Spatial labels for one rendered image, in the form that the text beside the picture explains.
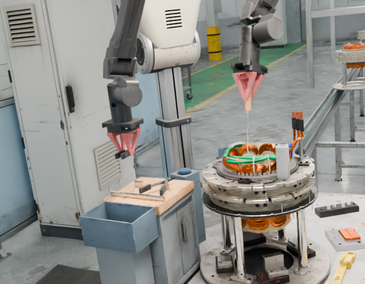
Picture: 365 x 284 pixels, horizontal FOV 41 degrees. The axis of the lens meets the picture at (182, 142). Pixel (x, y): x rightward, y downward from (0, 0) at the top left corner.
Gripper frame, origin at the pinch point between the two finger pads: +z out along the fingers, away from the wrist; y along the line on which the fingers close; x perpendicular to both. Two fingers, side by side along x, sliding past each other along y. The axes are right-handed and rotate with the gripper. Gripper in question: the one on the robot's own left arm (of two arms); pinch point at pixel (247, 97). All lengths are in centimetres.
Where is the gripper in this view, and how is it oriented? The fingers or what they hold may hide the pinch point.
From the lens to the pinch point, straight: 136.4
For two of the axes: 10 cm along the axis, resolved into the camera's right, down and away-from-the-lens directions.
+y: 6.4, 1.2, 7.6
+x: -7.6, 0.2, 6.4
